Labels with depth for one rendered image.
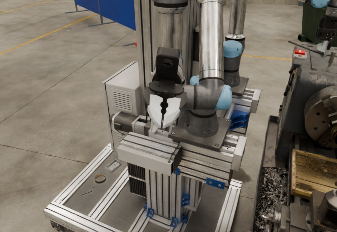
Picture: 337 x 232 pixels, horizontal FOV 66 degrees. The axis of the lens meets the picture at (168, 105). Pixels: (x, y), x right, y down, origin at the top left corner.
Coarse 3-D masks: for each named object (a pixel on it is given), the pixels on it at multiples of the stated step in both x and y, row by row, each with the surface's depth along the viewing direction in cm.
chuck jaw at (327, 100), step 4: (328, 96) 131; (324, 100) 130; (328, 100) 129; (324, 104) 130; (328, 104) 128; (332, 104) 126; (328, 108) 127; (332, 108) 126; (328, 112) 128; (332, 112) 127; (336, 112) 126; (332, 116) 126; (336, 116) 125; (332, 120) 127; (336, 120) 126; (332, 124) 126; (336, 124) 125
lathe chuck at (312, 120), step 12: (324, 96) 132; (336, 96) 127; (312, 108) 134; (324, 108) 132; (336, 108) 129; (312, 120) 137; (324, 120) 135; (312, 132) 140; (324, 132) 138; (336, 144) 138
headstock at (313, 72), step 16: (304, 48) 178; (336, 48) 178; (304, 64) 153; (320, 64) 153; (336, 64) 153; (304, 80) 144; (320, 80) 142; (336, 80) 139; (288, 96) 169; (304, 96) 148; (288, 112) 157; (288, 128) 161; (304, 128) 157
